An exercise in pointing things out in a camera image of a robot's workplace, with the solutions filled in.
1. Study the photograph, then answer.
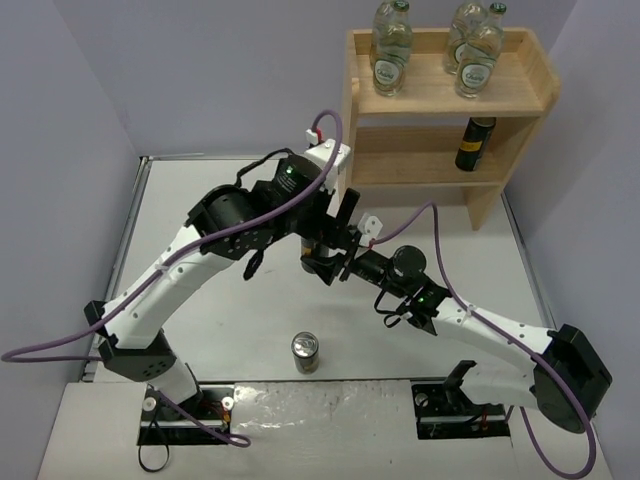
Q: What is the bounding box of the clear soda bottle back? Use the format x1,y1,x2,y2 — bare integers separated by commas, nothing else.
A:
442,1,487,75

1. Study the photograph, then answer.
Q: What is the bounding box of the wooden two-tier shelf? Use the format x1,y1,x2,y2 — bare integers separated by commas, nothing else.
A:
339,28,561,230

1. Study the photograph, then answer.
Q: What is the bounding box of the clear soda bottle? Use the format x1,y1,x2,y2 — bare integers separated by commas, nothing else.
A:
369,1,413,68
442,1,487,75
369,1,413,97
454,2,507,98

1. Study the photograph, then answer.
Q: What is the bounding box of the black can front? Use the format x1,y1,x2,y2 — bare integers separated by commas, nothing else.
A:
291,332,319,374

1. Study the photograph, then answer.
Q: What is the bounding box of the clear soda bottle front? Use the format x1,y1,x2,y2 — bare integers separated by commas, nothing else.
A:
369,1,413,97

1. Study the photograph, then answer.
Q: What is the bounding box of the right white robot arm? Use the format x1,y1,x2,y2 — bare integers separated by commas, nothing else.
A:
301,245,612,433

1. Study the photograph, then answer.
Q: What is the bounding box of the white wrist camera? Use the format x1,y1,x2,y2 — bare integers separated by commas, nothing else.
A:
357,213,383,248
302,129,352,189

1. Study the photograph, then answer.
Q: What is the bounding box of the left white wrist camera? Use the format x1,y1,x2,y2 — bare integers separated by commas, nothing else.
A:
302,129,352,189

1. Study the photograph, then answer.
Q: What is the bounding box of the black can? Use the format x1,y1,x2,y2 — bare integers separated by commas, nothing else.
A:
291,332,319,374
300,238,330,258
455,117,497,172

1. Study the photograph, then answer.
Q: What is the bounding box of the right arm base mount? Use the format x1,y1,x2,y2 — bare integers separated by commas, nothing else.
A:
411,381,510,441

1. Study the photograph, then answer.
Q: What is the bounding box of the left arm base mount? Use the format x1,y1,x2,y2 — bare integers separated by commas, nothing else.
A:
137,384,234,446

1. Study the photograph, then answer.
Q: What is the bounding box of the aluminium table edge rail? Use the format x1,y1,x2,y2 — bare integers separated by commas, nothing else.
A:
79,152,205,384

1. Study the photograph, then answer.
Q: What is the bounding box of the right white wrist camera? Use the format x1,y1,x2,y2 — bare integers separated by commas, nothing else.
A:
357,213,383,248

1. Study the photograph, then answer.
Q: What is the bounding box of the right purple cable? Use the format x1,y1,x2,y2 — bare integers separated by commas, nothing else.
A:
367,202,599,475

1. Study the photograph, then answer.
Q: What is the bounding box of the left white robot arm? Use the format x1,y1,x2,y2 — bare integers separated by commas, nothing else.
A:
84,146,350,409

